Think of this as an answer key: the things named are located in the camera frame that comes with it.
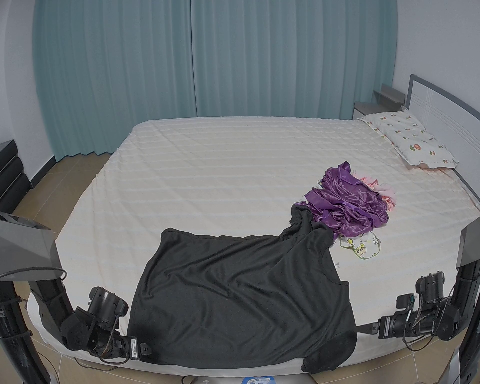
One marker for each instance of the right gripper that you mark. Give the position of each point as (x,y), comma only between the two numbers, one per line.
(401,326)

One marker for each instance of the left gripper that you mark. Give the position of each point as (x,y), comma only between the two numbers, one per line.
(127,347)

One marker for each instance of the black T-shirt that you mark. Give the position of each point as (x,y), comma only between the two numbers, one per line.
(232,292)

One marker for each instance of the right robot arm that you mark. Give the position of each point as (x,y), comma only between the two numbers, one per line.
(468,292)

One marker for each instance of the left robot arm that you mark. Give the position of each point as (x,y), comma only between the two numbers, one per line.
(22,240)

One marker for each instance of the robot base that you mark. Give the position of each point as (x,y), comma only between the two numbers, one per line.
(225,380)

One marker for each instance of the bed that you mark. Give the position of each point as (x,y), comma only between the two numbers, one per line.
(225,168)

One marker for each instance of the white printed garment green trim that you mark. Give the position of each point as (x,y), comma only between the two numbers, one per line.
(365,247)

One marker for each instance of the pink garment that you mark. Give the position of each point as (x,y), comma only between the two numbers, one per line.
(386,197)

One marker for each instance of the purple satin garment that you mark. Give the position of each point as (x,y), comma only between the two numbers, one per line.
(345,202)

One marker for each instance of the white printed pillow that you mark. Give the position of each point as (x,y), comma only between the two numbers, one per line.
(408,137)

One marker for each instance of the black chest of drawers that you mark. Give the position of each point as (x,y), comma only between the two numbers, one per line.
(11,176)

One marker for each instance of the grey bedside table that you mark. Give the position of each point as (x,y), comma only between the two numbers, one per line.
(369,108)

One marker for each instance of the blue-green curtain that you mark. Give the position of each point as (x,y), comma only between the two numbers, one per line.
(292,56)
(112,75)

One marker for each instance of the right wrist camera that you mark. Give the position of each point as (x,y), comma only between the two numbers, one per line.
(405,302)

